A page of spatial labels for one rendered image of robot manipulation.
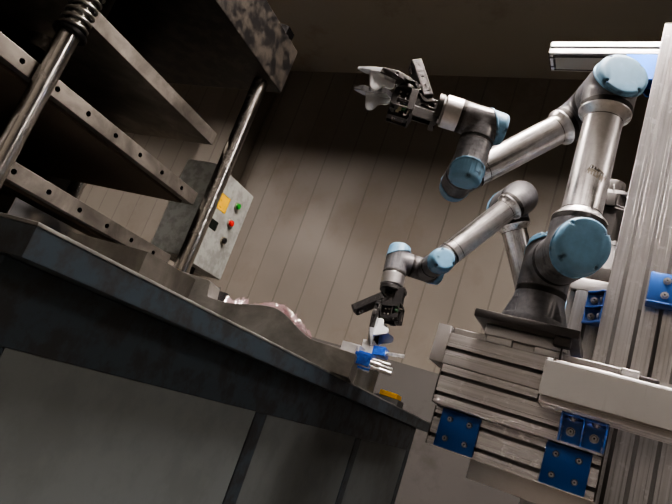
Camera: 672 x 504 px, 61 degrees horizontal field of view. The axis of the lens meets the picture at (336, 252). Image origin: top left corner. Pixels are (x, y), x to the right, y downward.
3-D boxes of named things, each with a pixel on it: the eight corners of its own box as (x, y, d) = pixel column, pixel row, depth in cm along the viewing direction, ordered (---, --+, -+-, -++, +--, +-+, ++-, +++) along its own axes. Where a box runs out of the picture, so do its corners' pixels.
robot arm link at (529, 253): (555, 304, 141) (567, 254, 144) (579, 294, 128) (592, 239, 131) (508, 288, 142) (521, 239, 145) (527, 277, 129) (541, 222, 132)
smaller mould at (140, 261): (182, 313, 110) (196, 279, 111) (131, 289, 97) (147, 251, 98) (107, 289, 118) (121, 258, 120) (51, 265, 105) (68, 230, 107)
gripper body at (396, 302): (396, 319, 174) (403, 283, 179) (369, 316, 177) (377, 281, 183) (401, 328, 181) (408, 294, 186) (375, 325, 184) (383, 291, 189)
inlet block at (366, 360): (388, 381, 137) (395, 360, 138) (389, 380, 132) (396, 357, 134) (337, 364, 139) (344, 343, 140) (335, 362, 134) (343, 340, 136)
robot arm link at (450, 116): (467, 92, 130) (457, 114, 137) (448, 86, 130) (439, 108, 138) (459, 118, 127) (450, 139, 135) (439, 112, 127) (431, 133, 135)
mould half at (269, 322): (352, 385, 152) (365, 345, 155) (348, 377, 127) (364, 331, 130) (182, 326, 160) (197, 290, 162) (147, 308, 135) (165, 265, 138)
